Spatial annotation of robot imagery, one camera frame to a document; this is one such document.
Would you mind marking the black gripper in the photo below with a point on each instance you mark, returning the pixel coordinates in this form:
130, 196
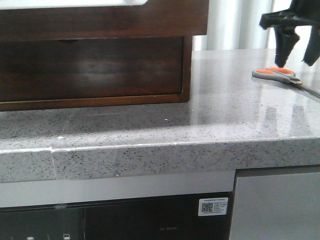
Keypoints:
299, 13

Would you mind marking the grey orange scissors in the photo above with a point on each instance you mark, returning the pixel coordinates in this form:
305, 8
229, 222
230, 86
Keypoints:
284, 76

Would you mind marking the dark wooden drawer cabinet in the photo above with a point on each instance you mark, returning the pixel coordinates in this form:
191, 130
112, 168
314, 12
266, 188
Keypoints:
186, 70

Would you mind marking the white object in drawer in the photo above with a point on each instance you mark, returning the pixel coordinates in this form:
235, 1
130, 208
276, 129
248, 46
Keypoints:
38, 4

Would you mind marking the white curtain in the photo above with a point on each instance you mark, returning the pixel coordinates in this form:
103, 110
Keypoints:
234, 24

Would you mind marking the grey cabinet door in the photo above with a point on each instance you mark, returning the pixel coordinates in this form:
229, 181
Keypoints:
276, 207

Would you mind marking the white QR code sticker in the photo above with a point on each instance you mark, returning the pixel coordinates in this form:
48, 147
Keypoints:
216, 206

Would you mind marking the black built-in appliance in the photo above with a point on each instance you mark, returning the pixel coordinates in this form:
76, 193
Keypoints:
148, 218

